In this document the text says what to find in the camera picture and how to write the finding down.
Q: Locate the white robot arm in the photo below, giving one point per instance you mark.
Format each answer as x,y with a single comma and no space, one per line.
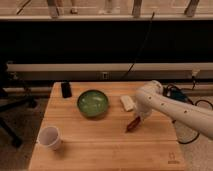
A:
150,97

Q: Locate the black rectangular block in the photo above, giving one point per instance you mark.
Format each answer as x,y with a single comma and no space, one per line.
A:
66,90

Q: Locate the white rectangular block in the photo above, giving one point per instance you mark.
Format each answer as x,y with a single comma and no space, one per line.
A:
127,102

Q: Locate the green bowl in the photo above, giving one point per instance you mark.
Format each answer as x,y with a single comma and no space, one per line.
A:
92,103

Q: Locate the white wall plug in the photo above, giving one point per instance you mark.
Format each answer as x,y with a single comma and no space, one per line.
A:
195,72

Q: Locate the white cup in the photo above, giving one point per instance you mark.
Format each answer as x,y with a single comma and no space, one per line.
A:
49,137

